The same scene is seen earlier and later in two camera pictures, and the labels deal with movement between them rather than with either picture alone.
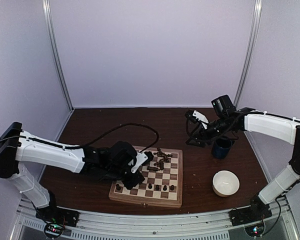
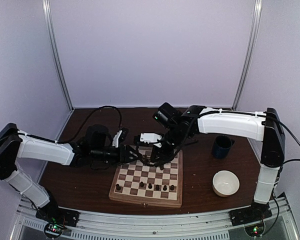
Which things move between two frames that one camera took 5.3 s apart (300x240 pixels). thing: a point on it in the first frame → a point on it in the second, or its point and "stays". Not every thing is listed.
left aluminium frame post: x=46 y=6 stays
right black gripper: x=200 y=133 → x=156 y=153
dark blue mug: x=222 y=147 stays
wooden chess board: x=163 y=186 stays
